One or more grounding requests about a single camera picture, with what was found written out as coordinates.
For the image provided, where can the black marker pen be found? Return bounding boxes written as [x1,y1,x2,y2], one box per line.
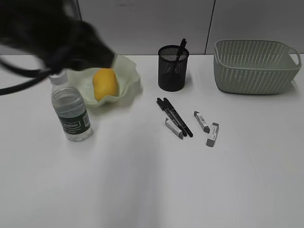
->
[172,38,187,73]
[163,97,193,137]
[156,98,187,136]

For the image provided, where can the grey white eraser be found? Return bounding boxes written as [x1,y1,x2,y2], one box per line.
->
[165,118,183,140]
[206,123,219,147]

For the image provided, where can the yellow mango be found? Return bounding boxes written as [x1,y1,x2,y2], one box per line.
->
[93,68,118,101]

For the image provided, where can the clear water bottle green label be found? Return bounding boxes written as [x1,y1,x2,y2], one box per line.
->
[49,70,93,142]

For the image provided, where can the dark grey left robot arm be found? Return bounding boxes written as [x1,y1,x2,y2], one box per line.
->
[0,0,116,71]

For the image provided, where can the grey white eraser barcode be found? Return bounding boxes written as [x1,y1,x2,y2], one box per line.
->
[194,111,210,133]

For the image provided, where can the frosted green wavy glass plate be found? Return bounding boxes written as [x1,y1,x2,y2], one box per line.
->
[67,56,140,107]

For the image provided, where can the black mesh pen holder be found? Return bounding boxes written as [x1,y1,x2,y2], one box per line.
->
[158,45,190,92]

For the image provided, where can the pale green plastic basket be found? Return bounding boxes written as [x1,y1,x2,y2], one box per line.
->
[213,39,302,95]

